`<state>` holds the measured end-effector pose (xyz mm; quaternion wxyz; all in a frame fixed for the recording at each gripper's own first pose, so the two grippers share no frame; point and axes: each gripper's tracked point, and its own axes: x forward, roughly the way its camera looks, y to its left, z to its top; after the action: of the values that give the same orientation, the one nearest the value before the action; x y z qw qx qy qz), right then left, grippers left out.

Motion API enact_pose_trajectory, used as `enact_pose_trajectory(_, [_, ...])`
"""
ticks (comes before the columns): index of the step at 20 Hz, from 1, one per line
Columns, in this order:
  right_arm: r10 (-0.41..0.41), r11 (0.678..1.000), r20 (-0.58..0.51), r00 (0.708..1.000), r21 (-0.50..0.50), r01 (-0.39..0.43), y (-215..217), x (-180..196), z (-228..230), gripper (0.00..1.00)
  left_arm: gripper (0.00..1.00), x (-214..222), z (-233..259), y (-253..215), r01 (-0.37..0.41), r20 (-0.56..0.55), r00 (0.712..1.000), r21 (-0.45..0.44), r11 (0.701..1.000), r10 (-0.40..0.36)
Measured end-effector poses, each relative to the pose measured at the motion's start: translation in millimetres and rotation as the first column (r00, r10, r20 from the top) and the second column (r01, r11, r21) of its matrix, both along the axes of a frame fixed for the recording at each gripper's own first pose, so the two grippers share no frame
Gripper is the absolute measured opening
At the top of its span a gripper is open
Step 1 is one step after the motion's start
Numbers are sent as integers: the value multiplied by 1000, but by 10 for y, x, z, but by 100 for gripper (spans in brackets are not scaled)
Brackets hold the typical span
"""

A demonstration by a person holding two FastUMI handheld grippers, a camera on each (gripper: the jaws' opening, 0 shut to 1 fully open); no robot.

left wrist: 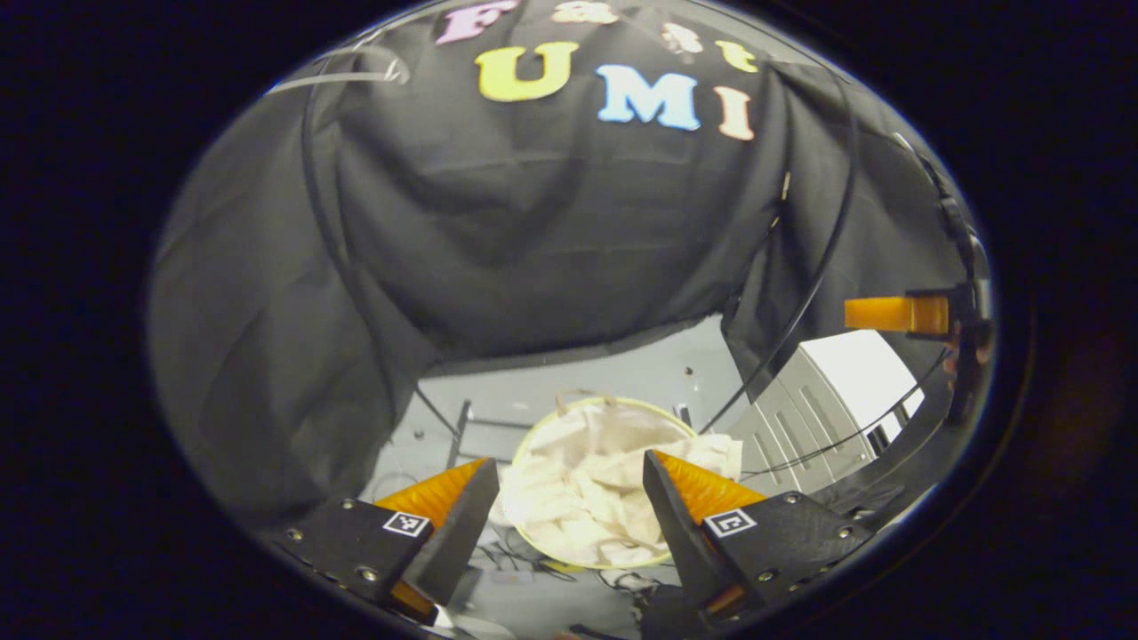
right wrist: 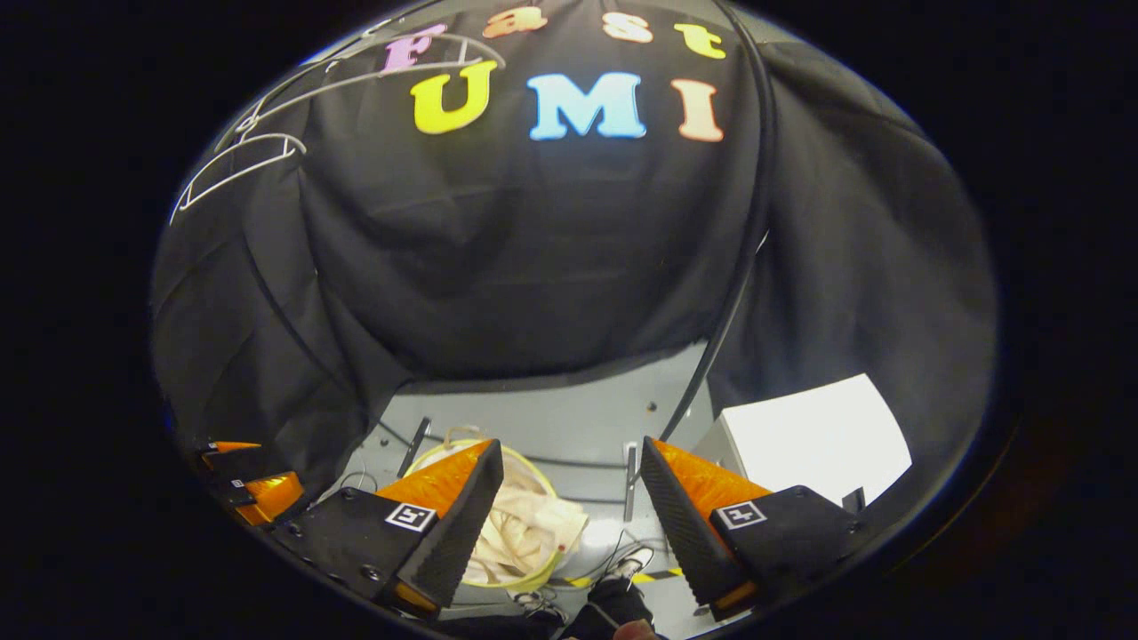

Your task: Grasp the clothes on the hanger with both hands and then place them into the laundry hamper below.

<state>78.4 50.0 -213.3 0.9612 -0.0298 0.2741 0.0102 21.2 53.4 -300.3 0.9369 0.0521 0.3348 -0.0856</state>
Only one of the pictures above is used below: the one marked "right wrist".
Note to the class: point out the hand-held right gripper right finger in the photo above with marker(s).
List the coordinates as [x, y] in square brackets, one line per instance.
[676, 524]

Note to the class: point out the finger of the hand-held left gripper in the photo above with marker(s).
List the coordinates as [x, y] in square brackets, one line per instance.
[233, 460]
[267, 500]

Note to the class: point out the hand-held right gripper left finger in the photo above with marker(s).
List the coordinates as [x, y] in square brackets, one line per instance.
[462, 533]

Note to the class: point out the cream collared shirt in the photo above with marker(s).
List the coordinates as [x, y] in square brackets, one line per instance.
[524, 533]

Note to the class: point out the round white laundry hamper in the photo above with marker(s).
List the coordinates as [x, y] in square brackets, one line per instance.
[540, 480]

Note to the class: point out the white plastic clothes hanger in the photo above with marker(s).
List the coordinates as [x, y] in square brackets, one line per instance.
[236, 169]
[373, 82]

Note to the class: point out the person's black shoe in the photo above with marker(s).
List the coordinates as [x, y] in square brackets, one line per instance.
[618, 600]
[542, 606]

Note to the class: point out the white box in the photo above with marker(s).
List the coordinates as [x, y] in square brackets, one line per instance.
[818, 436]

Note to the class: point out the black backdrop cloth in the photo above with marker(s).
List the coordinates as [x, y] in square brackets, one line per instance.
[533, 267]

